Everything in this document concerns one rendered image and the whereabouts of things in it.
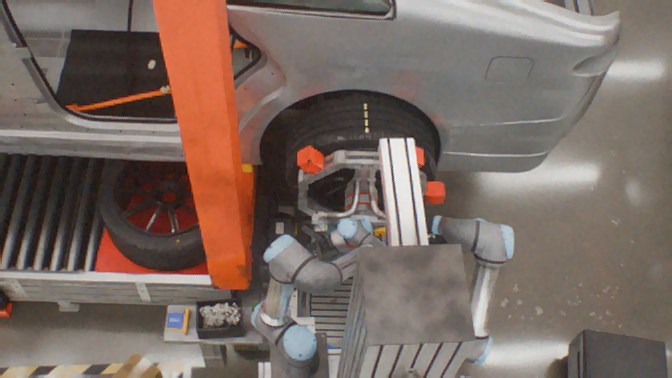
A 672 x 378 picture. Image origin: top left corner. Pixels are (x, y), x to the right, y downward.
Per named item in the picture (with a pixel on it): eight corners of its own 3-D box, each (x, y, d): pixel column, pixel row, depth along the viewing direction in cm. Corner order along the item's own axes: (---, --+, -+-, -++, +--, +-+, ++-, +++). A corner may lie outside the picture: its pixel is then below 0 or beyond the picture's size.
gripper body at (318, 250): (309, 266, 289) (337, 254, 286) (300, 246, 290) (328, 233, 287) (314, 264, 296) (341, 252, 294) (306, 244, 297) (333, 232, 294)
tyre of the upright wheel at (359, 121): (301, 181, 372) (435, 172, 364) (300, 222, 360) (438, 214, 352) (273, 98, 316) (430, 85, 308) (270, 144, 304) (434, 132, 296)
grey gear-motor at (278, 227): (299, 227, 402) (300, 193, 372) (296, 299, 380) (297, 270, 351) (265, 226, 402) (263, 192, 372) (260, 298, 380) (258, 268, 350)
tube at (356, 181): (360, 181, 313) (362, 167, 304) (361, 221, 303) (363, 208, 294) (318, 180, 312) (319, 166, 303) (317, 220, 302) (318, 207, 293)
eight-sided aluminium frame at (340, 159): (413, 218, 351) (432, 152, 305) (414, 230, 348) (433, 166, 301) (297, 214, 349) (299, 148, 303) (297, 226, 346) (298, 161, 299)
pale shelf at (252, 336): (263, 309, 340) (263, 307, 338) (261, 345, 332) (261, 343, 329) (168, 307, 339) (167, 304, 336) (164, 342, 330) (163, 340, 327)
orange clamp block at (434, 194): (420, 189, 332) (441, 190, 332) (421, 204, 328) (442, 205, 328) (423, 181, 326) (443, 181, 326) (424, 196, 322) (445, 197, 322)
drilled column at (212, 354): (226, 347, 374) (220, 315, 338) (225, 366, 369) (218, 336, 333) (206, 346, 373) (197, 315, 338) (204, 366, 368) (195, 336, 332)
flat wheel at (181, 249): (223, 148, 403) (219, 122, 383) (251, 254, 371) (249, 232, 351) (99, 175, 391) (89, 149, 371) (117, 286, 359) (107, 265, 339)
